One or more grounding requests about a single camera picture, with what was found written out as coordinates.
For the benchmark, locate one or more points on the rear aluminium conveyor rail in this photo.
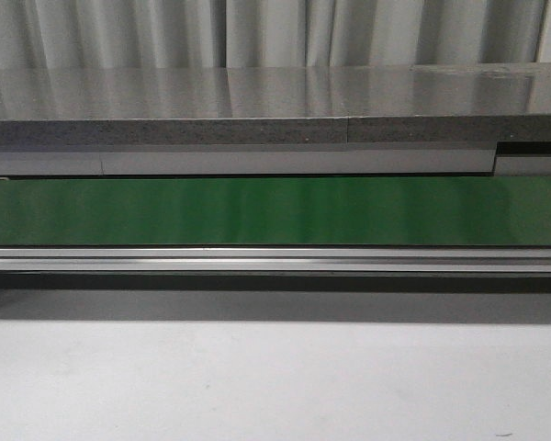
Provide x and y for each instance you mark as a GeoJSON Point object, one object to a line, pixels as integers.
{"type": "Point", "coordinates": [351, 158]}

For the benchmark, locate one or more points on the white pleated curtain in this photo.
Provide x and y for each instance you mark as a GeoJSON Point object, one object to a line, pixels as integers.
{"type": "Point", "coordinates": [233, 34]}

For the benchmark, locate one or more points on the aluminium conveyor rail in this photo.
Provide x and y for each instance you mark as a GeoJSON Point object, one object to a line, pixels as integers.
{"type": "Point", "coordinates": [483, 260]}
{"type": "Point", "coordinates": [351, 158]}

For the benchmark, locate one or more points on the front aluminium conveyor rail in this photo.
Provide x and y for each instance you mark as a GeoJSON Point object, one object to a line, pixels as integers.
{"type": "Point", "coordinates": [483, 260]}

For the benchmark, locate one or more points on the grey stone slab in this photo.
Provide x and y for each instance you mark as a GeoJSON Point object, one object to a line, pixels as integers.
{"type": "Point", "coordinates": [134, 106]}

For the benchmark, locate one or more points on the green conveyor belt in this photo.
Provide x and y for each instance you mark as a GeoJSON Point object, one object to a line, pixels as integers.
{"type": "Point", "coordinates": [352, 210]}

